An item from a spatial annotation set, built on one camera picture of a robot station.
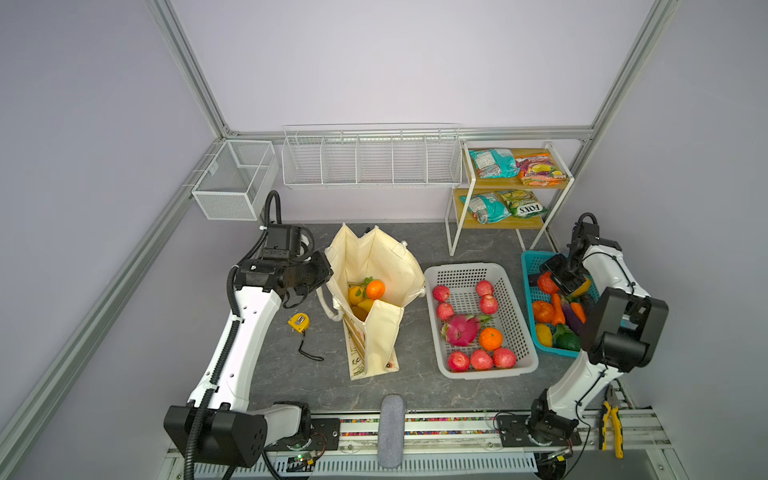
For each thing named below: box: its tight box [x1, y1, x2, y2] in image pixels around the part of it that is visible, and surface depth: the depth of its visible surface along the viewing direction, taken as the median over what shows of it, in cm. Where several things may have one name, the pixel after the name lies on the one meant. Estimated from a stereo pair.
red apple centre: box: [479, 294, 499, 315], surface depth 94 cm
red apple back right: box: [475, 280, 495, 296], surface depth 98 cm
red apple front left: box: [447, 350, 470, 373], surface depth 82 cm
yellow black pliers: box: [600, 401, 625, 459], surface depth 75 cm
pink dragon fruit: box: [440, 314, 492, 347], surface depth 86 cm
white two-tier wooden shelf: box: [445, 140, 575, 257], surface depth 92 cm
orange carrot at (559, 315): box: [552, 292, 565, 326], surface depth 93 cm
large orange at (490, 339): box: [479, 327, 503, 352], surface depth 86 cm
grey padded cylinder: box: [377, 393, 406, 470], surface depth 74 cm
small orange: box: [366, 279, 385, 300], surface depth 93 cm
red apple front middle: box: [470, 348, 493, 371], surface depth 82 cm
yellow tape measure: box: [288, 312, 310, 334], surface depth 93 cm
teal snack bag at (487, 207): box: [460, 192, 512, 225], surface depth 101 cm
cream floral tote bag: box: [316, 223, 426, 380], surface depth 84 cm
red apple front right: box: [493, 347, 517, 369], surface depth 82 cm
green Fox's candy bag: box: [497, 189, 548, 219], surface depth 103 cm
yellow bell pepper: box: [536, 323, 553, 348], surface depth 88 cm
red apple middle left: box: [436, 302, 454, 322], surface depth 92 cm
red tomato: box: [538, 271, 560, 295], surface depth 91 cm
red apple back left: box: [432, 285, 451, 303], surface depth 98 cm
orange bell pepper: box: [532, 300, 555, 324], surface depth 91 cm
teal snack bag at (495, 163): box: [469, 148, 520, 179], surface depth 88 cm
